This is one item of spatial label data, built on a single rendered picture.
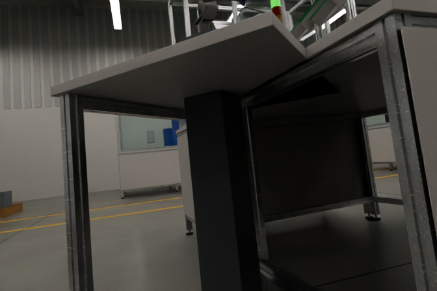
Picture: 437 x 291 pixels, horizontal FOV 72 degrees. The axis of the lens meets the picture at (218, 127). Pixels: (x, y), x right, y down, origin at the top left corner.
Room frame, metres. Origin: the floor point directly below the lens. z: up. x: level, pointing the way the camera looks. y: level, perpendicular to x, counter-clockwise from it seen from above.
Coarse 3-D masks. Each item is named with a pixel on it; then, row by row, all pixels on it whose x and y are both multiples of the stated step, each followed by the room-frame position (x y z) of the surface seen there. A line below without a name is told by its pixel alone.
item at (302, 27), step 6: (318, 0) 0.97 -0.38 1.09; (312, 6) 0.97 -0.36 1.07; (318, 6) 0.97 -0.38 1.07; (306, 12) 1.10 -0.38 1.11; (312, 12) 0.97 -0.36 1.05; (300, 18) 1.10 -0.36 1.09; (306, 18) 0.97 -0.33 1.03; (300, 24) 1.10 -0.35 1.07; (306, 24) 0.97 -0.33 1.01; (312, 24) 0.97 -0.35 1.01; (294, 30) 1.09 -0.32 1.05; (300, 30) 1.10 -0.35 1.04; (306, 30) 1.03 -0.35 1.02; (300, 36) 1.05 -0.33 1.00
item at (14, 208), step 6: (0, 192) 4.95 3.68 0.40; (6, 192) 5.02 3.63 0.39; (0, 198) 4.95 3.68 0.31; (6, 198) 5.02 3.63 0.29; (0, 204) 4.95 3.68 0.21; (6, 204) 5.01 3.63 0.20; (12, 204) 5.55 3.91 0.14; (18, 204) 5.50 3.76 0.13; (0, 210) 4.90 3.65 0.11; (6, 210) 4.98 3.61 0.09; (12, 210) 5.23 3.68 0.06; (18, 210) 5.49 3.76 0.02; (0, 216) 4.90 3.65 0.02; (6, 216) 4.97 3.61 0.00
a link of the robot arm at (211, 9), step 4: (208, 8) 1.08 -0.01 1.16; (212, 8) 1.09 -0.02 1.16; (216, 8) 1.10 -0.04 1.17; (204, 12) 1.08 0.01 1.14; (208, 12) 1.08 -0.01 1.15; (212, 12) 1.09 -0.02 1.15; (216, 12) 1.10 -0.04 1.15; (200, 16) 1.09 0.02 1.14; (204, 16) 1.08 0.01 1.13; (208, 16) 1.08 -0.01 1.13; (212, 16) 1.09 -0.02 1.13; (196, 20) 1.12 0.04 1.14; (200, 20) 1.11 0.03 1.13; (204, 20) 1.09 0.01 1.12; (208, 20) 1.10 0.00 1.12; (212, 20) 1.10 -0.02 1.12; (196, 24) 1.14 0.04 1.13
